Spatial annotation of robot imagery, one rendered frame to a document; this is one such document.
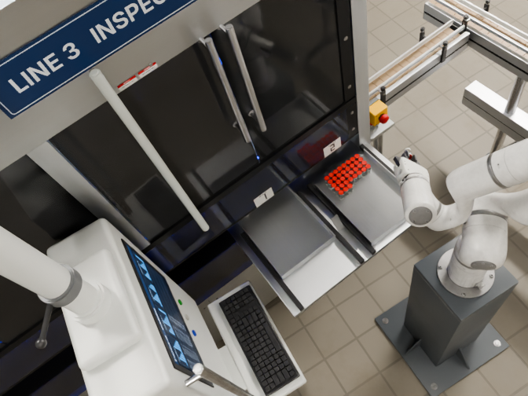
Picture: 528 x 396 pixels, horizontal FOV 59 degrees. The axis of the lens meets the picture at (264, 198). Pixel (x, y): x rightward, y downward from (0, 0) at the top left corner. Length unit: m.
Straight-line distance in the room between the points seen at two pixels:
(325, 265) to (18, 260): 1.16
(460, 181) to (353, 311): 1.54
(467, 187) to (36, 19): 1.01
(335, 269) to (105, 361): 0.95
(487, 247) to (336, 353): 1.38
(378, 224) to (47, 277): 1.25
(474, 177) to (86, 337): 0.98
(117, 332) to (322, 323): 1.67
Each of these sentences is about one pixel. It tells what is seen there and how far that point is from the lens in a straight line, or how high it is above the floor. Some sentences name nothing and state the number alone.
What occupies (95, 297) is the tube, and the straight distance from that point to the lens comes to 1.14.
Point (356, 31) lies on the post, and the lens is 1.60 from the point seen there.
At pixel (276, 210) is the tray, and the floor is 0.88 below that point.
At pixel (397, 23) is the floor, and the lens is 3.90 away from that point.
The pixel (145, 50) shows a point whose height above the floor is 1.86.
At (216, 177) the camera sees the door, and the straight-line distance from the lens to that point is 1.59.
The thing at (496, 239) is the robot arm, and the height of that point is 1.28.
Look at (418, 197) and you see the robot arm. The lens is 1.33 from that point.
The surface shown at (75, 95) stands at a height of 1.86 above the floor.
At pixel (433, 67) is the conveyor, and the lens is 2.34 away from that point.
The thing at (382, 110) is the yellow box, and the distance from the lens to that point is 1.98.
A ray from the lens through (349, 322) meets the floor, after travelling 2.65.
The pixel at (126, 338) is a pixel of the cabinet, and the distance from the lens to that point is 1.13.
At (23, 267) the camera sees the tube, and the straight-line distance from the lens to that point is 0.96.
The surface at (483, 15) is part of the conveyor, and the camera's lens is 2.49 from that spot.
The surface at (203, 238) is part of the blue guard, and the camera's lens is 1.79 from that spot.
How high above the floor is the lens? 2.56
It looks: 58 degrees down
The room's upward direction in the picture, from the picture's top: 23 degrees counter-clockwise
